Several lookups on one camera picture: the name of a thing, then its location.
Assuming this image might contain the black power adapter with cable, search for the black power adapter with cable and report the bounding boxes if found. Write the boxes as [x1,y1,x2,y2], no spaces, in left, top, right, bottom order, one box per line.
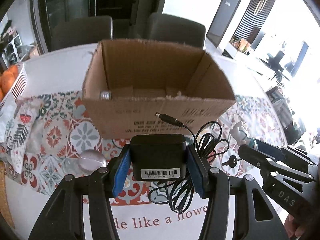
[130,121,230,213]

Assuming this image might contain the white tv console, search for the white tv console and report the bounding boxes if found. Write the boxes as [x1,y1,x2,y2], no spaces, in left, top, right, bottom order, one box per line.
[222,38,263,60]

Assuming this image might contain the dark glass cabinet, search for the dark glass cabinet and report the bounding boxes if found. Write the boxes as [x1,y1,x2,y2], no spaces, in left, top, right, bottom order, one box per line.
[30,0,165,53]

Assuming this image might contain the left dark dining chair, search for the left dark dining chair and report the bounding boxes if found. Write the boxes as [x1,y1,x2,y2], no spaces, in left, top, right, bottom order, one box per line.
[51,16,113,51]

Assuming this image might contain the floral fabric tissue cover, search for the floral fabric tissue cover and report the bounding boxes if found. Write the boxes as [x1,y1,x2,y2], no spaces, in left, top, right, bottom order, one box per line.
[1,98,43,174]

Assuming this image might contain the white basket of oranges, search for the white basket of oranges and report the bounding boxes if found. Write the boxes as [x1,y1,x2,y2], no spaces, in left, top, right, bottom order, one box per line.
[1,62,28,108]

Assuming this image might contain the small black key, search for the small black key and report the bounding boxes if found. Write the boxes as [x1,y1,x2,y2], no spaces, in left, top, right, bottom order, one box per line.
[221,155,242,168]

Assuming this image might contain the right dark dining chair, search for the right dark dining chair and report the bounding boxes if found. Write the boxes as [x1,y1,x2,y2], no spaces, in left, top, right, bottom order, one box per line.
[144,12,206,49]

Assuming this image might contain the white shoe rack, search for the white shoe rack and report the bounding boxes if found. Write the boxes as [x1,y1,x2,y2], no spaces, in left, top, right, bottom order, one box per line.
[2,34,22,67]

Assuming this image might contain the small cardboard box on floor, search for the small cardboard box on floor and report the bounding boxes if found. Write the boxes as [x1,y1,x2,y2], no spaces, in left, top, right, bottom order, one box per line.
[29,44,41,59]

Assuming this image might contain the brown cardboard box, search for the brown cardboard box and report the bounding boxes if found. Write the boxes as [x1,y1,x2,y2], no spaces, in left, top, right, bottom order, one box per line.
[82,39,235,139]

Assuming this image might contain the dark dining chair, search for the dark dining chair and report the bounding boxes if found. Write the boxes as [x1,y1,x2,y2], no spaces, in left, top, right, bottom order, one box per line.
[51,16,113,51]
[144,12,206,49]

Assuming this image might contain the black small flashlight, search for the black small flashlight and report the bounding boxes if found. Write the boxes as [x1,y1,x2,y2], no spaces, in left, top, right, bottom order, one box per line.
[100,90,112,100]

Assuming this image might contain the person right hand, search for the person right hand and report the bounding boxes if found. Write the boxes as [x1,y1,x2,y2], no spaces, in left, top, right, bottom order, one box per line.
[284,215,319,239]

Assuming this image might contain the small white figurine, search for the small white figurine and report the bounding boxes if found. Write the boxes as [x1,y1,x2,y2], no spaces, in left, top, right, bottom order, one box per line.
[230,121,258,149]

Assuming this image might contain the pink round deer lamp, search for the pink round deer lamp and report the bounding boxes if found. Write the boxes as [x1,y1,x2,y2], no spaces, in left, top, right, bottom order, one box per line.
[165,91,188,100]

